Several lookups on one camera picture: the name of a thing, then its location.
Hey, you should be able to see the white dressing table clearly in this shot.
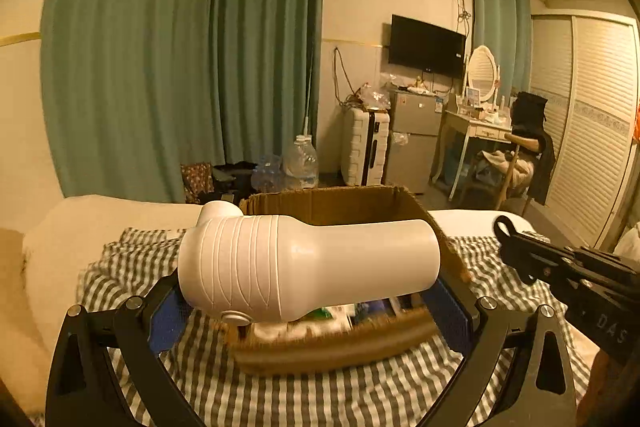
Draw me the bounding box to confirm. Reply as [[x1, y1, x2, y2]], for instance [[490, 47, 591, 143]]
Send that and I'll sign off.
[[431, 93, 517, 201]]

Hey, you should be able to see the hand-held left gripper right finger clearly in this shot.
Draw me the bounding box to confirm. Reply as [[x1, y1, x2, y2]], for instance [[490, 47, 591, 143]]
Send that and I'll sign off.
[[424, 278, 579, 427]]

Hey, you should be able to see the white plastic bottle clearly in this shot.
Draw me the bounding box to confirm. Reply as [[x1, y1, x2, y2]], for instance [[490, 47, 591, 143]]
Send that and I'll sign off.
[[177, 200, 442, 324]]

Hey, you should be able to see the narrow green curtain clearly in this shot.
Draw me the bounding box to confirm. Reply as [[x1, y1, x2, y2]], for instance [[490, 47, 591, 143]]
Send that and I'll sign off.
[[472, 0, 534, 96]]

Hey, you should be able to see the pale clothes pile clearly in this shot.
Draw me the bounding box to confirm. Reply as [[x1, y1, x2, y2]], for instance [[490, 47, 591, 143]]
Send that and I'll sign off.
[[474, 150, 534, 188]]

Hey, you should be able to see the patterned brown bag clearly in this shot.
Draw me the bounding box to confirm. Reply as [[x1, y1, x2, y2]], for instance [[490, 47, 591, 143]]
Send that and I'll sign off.
[[179, 161, 215, 206]]

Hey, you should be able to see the clear plastic bag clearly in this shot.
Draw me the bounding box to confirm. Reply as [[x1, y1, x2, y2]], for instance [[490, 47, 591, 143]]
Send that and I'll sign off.
[[357, 82, 392, 109]]

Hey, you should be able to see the wide green curtain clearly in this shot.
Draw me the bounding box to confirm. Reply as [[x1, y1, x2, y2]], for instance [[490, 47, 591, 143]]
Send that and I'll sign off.
[[39, 0, 326, 204]]

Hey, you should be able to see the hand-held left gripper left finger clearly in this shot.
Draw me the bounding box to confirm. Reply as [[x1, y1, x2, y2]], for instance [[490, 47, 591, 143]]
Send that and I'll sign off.
[[45, 273, 207, 427]]

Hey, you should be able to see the wooden chair with clothes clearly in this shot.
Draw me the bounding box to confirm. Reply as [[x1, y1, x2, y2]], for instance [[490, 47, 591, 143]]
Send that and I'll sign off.
[[510, 91, 557, 206]]

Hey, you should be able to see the beige pillow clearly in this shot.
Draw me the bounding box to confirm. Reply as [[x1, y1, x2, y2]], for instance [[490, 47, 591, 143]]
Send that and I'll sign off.
[[0, 227, 52, 414]]

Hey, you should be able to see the black bag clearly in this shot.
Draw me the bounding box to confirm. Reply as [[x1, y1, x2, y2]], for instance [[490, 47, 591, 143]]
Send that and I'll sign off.
[[212, 160, 262, 204]]

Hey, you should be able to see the dark wall cable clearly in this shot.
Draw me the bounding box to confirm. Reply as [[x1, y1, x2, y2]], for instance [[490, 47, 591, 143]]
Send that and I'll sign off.
[[332, 46, 359, 108]]

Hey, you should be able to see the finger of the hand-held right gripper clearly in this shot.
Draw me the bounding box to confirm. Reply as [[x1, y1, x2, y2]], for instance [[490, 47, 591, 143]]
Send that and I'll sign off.
[[499, 241, 572, 291], [492, 215, 582, 259]]

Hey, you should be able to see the crumpled clear plastic bottle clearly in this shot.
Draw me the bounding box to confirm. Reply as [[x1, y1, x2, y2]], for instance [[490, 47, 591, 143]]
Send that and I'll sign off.
[[249, 154, 287, 194]]

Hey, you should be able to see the large clear water bottle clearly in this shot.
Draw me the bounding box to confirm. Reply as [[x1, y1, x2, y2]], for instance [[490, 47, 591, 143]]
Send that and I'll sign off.
[[283, 134, 320, 191]]

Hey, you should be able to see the white oval mirror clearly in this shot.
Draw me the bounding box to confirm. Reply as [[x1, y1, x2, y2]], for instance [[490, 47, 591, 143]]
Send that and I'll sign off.
[[465, 45, 501, 101]]

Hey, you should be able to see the white louvred wardrobe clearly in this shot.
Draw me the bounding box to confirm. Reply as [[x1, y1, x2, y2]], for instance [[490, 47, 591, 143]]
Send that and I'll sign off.
[[529, 13, 640, 249]]

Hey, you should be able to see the white bed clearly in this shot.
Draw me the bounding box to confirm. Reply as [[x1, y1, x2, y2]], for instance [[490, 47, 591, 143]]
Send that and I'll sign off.
[[0, 194, 640, 427]]

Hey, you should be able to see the silver small fridge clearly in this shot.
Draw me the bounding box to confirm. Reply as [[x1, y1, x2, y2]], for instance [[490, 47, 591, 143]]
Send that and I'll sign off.
[[383, 87, 449, 196]]

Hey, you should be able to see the brown cardboard box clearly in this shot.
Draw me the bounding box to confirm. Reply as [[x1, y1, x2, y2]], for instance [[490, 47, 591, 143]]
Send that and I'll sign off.
[[230, 185, 474, 379]]

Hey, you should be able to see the grey white checked cloth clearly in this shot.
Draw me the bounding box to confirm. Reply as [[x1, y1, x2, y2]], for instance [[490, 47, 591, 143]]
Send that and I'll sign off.
[[74, 226, 594, 427]]

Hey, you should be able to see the black wall television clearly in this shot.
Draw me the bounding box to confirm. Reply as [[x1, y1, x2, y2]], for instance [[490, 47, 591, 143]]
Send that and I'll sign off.
[[388, 14, 467, 80]]

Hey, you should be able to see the white suitcase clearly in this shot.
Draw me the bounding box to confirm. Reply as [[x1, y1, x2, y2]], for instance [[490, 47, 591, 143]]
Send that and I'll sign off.
[[341, 106, 392, 188]]

